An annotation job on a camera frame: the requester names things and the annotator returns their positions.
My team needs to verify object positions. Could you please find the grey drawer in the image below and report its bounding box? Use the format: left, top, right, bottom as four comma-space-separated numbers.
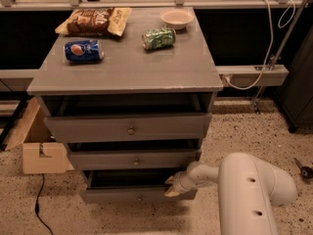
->
44, 113, 212, 143
69, 149, 201, 170
80, 167, 197, 204

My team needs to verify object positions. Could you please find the grey top drawer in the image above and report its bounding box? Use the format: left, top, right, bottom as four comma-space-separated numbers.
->
44, 113, 212, 143

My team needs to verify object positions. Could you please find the white bowl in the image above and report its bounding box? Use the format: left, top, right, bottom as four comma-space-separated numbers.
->
159, 9, 195, 30

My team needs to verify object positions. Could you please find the grey railing beam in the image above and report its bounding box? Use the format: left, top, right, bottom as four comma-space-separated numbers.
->
216, 65, 289, 88

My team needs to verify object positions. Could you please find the grey drawer cabinet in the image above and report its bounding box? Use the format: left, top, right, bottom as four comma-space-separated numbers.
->
26, 6, 224, 205

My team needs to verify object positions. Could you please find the brown chip bag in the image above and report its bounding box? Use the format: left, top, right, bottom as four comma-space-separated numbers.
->
55, 8, 132, 37

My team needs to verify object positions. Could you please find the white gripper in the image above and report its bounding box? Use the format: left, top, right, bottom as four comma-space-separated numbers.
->
164, 171, 195, 198

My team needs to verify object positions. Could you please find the green soda can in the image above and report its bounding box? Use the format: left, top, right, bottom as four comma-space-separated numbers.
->
142, 27, 176, 51

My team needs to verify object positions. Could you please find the cardboard box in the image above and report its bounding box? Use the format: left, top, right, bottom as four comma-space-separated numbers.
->
5, 98, 73, 174

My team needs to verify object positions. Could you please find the metal diagonal pole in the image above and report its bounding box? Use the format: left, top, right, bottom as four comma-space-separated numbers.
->
251, 0, 309, 114

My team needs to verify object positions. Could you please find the white hanging cable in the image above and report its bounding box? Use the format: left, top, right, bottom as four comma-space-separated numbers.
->
223, 0, 297, 91

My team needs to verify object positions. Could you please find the dark cabinet at right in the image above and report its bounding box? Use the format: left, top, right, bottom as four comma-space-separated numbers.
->
276, 27, 313, 133

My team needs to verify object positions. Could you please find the black tool on floor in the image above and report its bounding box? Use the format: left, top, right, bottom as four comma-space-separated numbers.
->
294, 159, 313, 180

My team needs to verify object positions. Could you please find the black floor cable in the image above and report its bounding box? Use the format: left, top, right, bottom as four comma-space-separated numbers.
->
34, 173, 55, 235

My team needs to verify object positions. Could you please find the blue pepsi can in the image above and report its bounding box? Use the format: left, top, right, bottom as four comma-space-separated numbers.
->
64, 40, 104, 63

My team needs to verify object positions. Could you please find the grey middle drawer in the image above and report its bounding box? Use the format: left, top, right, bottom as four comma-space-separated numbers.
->
69, 149, 201, 170

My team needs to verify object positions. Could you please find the grey bottom drawer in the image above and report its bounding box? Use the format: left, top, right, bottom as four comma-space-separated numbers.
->
80, 167, 197, 204

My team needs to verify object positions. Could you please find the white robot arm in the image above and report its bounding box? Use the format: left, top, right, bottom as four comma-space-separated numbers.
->
165, 153, 297, 235

